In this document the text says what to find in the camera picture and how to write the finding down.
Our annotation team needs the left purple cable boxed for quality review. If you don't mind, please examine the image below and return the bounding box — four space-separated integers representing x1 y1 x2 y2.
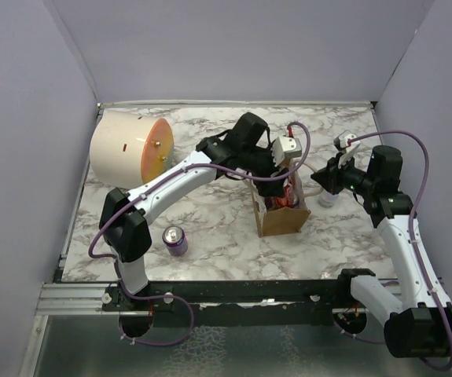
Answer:
89 121 311 346

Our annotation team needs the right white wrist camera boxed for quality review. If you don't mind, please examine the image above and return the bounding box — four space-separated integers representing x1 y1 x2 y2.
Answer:
333 130 361 168

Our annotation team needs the black metal base frame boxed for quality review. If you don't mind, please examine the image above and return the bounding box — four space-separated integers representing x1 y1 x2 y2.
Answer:
102 278 362 328

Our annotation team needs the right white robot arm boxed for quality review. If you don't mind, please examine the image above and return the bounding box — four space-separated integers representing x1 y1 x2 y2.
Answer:
311 145 452 359

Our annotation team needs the small clear plastic cup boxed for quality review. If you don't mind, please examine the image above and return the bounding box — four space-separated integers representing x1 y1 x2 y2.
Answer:
318 190 339 208

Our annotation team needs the red cola can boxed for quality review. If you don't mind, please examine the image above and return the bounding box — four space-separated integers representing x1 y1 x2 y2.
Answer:
273 196 292 207
284 176 297 200

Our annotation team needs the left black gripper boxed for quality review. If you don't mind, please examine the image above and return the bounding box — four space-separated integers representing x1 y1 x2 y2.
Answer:
239 143 290 197

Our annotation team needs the jute canvas tote bag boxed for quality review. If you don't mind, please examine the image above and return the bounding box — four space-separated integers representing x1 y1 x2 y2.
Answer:
248 172 323 237

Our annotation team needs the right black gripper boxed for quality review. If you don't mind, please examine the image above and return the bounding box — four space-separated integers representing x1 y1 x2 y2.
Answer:
312 151 377 196

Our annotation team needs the cream cylindrical drum container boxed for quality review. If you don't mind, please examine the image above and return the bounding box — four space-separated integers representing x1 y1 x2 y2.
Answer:
90 110 174 189

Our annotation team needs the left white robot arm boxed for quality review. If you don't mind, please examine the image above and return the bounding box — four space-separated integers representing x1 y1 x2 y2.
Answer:
99 112 301 310

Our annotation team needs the purple fanta can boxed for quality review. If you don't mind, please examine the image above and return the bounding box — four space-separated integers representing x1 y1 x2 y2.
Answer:
162 225 188 257

